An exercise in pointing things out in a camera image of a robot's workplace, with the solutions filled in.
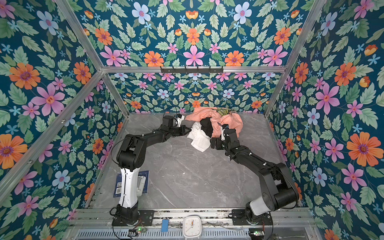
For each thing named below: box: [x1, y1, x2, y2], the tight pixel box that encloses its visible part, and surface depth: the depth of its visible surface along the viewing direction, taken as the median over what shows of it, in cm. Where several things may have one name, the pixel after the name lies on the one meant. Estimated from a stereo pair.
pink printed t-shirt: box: [185, 107, 243, 138], surface depth 110 cm
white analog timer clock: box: [182, 215, 202, 240], surface depth 70 cm
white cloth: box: [187, 121, 211, 153], surface depth 103 cm
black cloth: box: [200, 117, 213, 138], surface depth 103 cm
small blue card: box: [161, 219, 170, 233], surface depth 73 cm
